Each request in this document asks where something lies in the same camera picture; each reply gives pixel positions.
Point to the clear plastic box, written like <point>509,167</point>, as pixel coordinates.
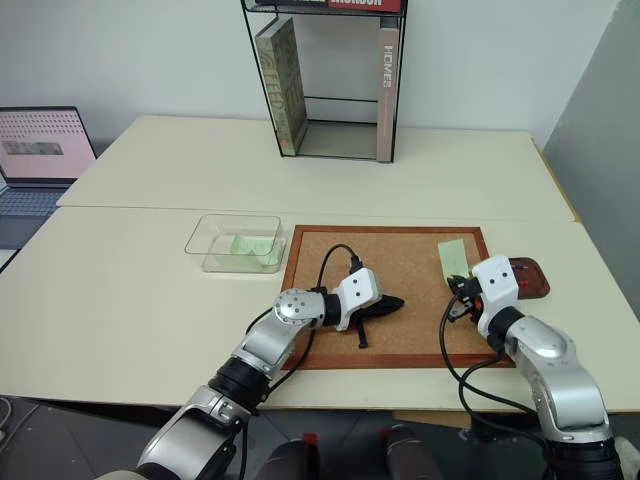
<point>235,245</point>

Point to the black lying book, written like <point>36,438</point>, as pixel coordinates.
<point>292,2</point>

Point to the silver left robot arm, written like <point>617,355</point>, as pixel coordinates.
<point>280,345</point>

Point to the wood framed cork board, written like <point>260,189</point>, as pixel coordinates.
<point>400,280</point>

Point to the brown tray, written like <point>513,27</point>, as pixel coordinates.
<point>532,280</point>

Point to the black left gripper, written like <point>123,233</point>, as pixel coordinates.
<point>369,311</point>

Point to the grey partition panel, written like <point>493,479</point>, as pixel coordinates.
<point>600,175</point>

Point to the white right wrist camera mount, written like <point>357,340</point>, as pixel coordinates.
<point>495,287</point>

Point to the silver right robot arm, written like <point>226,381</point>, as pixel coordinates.
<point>565,380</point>

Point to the plain green sticky note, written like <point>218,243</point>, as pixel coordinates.
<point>452,257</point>

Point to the red lying book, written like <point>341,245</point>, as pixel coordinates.
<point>365,4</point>

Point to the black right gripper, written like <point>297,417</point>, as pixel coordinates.
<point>469,295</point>

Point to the dark rounded shape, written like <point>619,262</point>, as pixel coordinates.
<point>412,455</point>
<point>287,462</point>

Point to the open laptop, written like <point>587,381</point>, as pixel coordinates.
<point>40,150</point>

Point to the creased green sticky note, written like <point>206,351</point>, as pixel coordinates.
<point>252,247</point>

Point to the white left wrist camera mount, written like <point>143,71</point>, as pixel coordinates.
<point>361,288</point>

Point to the leaning green book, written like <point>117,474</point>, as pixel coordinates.
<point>282,85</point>

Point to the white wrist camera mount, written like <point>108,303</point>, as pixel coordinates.
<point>495,287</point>
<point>361,288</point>

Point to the pink HOMES book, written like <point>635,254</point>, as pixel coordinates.
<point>387,100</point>

